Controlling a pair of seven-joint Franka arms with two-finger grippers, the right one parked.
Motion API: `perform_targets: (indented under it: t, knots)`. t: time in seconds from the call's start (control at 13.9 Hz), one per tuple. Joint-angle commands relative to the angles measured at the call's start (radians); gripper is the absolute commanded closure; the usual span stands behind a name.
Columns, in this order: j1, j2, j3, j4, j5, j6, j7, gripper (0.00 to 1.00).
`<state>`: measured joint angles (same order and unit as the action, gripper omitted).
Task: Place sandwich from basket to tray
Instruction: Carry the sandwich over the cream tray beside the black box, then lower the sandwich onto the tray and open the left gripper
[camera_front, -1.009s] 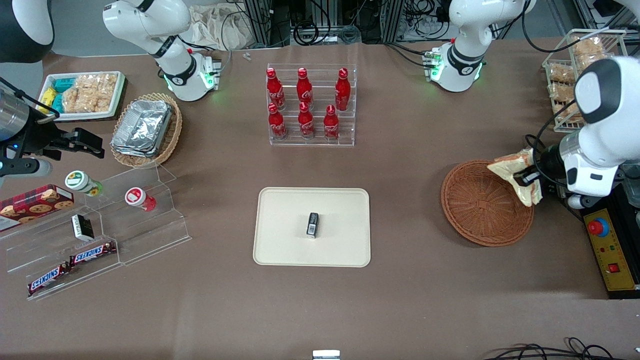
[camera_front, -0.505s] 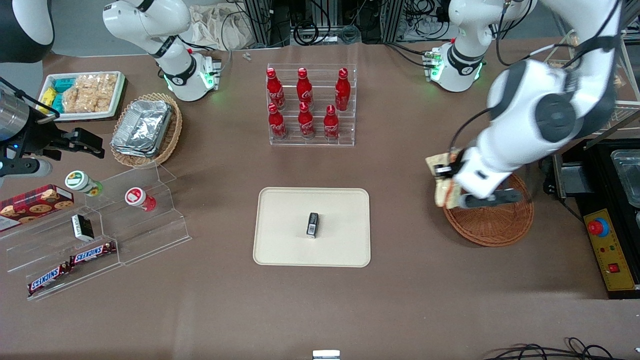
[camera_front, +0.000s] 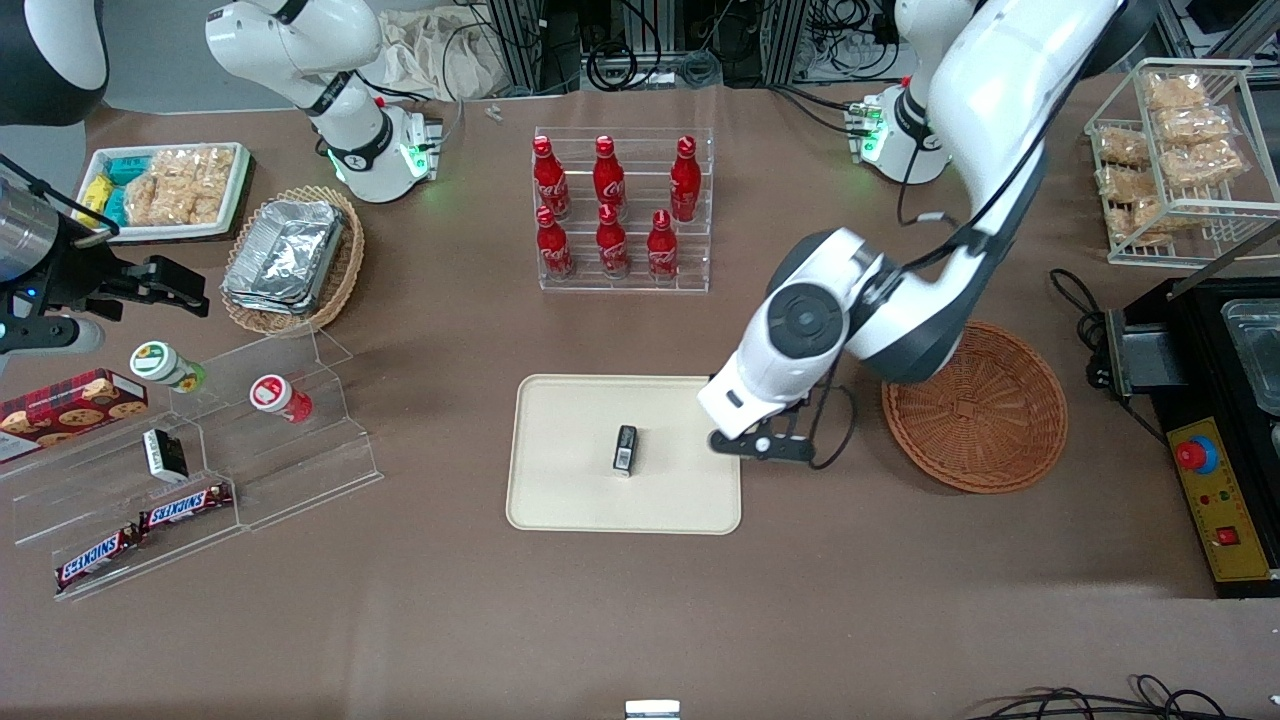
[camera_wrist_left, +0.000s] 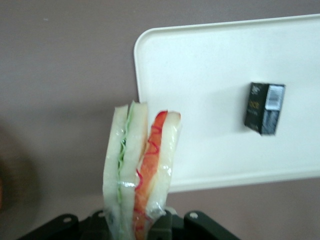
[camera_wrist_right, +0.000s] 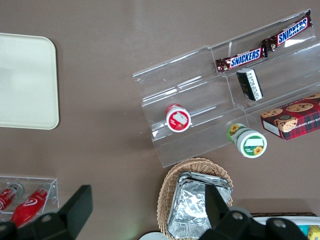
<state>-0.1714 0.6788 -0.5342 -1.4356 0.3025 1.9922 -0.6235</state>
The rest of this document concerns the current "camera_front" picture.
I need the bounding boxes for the black floor cables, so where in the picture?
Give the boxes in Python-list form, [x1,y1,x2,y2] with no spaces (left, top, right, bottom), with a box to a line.
[965,674,1280,720]

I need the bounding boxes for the clear acrylic stepped shelf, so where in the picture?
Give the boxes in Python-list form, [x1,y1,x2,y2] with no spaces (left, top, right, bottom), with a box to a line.
[0,328,385,603]

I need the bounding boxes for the green lid snack cup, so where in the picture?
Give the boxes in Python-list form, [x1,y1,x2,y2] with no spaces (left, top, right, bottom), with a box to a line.
[129,341,208,394]

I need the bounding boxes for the Snickers chocolate bar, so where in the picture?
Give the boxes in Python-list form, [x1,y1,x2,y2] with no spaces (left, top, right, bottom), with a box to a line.
[137,482,234,532]
[54,526,142,592]

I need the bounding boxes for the clear bag of crackers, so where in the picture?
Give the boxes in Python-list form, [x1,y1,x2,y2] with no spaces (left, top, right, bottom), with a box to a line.
[122,172,173,227]
[165,146,237,226]

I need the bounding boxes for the white wire rack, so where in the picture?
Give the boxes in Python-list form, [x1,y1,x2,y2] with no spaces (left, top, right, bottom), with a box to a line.
[1084,57,1280,268]

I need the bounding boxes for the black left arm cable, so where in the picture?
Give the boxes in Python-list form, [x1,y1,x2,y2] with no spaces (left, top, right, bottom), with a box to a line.
[805,150,1041,472]

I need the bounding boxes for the cream plastic serving tray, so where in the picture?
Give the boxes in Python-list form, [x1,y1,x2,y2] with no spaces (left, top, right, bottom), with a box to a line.
[505,374,743,536]

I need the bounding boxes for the black and white small box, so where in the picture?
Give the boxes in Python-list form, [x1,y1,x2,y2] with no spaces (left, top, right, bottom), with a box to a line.
[142,427,190,484]

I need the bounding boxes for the beige cloth bag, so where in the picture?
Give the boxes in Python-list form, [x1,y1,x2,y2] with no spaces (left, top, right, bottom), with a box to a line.
[383,8,503,102]

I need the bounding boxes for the yellow emergency stop panel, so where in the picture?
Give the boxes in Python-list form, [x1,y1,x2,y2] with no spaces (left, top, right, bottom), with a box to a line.
[1167,416,1272,584]

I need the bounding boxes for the metal pan in appliance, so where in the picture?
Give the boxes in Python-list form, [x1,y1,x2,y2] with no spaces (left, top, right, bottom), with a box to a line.
[1221,298,1280,417]

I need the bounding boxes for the stacked foil containers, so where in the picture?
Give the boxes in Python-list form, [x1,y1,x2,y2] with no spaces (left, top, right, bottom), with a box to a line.
[221,198,347,317]

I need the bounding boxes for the bagged rice cracker snack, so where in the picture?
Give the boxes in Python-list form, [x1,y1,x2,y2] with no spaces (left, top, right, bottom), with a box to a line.
[1155,105,1237,147]
[1096,127,1152,167]
[1160,140,1248,188]
[1097,164,1153,202]
[1104,197,1169,247]
[1144,73,1209,112]

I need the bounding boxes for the aluminium frame post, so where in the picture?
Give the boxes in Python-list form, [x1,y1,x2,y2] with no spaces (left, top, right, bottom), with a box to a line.
[484,0,547,97]
[764,0,813,87]

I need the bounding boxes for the red lid snack cup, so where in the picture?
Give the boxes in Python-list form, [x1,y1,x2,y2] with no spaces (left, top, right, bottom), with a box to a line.
[249,373,314,424]

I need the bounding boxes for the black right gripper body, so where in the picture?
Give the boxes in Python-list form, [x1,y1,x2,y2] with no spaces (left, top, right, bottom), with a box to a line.
[35,230,151,313]

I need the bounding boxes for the clear acrylic bottle rack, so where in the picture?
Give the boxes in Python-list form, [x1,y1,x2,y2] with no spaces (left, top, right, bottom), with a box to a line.
[532,126,715,294]

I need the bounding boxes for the red cola bottle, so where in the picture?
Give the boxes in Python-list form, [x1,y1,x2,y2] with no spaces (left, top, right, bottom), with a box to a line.
[595,204,630,279]
[646,209,681,281]
[669,136,702,224]
[535,205,575,281]
[592,135,627,211]
[532,136,571,221]

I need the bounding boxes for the oval tan wicker basket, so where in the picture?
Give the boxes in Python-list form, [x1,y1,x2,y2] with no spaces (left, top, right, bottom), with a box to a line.
[220,185,367,337]

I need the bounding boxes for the black appliance power cable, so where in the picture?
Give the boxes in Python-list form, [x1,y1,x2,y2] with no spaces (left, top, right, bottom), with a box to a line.
[1048,267,1171,446]

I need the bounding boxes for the red cookie box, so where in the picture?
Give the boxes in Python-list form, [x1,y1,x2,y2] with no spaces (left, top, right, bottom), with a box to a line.
[0,368,150,464]

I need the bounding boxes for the black table appliance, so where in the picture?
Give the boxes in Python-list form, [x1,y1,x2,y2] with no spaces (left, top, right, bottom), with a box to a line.
[1105,275,1280,601]

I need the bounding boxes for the white rectangular snack tray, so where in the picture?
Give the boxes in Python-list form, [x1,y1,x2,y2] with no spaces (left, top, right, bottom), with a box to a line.
[78,142,253,245]

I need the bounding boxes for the round brown wicker basket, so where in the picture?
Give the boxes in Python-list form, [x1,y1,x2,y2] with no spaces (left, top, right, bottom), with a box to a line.
[881,320,1070,495]

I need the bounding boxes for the coiled black background cable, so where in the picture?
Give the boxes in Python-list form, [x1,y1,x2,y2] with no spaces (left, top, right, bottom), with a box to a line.
[584,38,643,93]

